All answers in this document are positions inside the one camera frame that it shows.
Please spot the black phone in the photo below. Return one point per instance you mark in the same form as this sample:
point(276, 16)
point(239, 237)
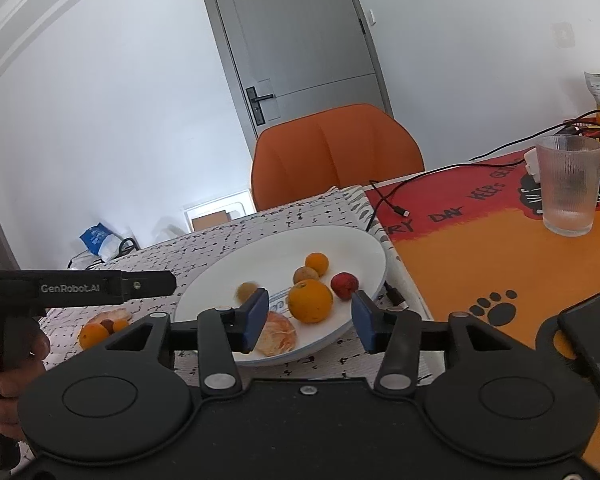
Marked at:
point(592, 345)

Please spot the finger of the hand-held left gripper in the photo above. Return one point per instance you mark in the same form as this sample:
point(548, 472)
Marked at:
point(150, 285)

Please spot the large orange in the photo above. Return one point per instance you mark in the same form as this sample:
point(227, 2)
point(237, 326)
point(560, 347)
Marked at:
point(309, 301)
point(94, 336)

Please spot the grey door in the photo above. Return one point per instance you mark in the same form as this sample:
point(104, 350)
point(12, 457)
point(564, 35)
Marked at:
point(290, 25)

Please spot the red lychee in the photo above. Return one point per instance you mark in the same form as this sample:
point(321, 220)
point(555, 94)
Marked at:
point(343, 284)

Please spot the white bowl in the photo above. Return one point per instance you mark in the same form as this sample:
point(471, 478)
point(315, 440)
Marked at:
point(340, 245)

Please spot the white black patterned tablecloth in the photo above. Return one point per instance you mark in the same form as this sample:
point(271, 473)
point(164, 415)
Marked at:
point(205, 245)

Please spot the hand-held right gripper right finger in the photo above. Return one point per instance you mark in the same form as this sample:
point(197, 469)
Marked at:
point(365, 320)

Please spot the small white wall switch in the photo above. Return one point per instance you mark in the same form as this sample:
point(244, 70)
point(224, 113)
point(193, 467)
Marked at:
point(371, 17)

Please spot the brown cardboard piece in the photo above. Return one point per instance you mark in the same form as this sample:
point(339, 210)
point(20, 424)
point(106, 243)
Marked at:
point(210, 221)

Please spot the orange chair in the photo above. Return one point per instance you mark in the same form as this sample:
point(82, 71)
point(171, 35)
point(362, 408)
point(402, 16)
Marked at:
point(330, 150)

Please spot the white framed board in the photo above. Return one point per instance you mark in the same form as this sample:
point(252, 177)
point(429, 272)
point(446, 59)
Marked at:
point(215, 204)

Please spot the blue white plastic bag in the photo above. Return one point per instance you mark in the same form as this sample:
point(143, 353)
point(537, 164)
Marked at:
point(97, 240)

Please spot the orange red printed table mat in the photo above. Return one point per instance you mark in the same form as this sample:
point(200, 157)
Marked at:
point(480, 260)

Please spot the person's left hand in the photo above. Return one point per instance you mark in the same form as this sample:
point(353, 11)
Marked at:
point(2, 417)

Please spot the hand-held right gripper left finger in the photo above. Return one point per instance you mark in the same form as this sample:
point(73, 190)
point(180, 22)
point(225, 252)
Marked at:
point(255, 317)

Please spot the white power adapter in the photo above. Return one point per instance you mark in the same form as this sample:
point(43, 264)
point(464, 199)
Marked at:
point(532, 165)

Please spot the brown longan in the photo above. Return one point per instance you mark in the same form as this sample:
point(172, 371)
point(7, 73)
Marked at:
point(306, 275)
point(246, 290)

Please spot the small dark red fruit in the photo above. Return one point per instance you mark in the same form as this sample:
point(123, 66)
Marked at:
point(109, 326)

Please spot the ribbed glass cup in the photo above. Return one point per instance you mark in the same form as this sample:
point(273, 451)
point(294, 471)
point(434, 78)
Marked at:
point(570, 185)

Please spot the small orange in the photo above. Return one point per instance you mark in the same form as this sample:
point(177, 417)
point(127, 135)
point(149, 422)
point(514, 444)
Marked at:
point(121, 325)
point(316, 263)

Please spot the black charging plug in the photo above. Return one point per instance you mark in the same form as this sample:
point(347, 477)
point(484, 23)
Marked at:
point(395, 297)

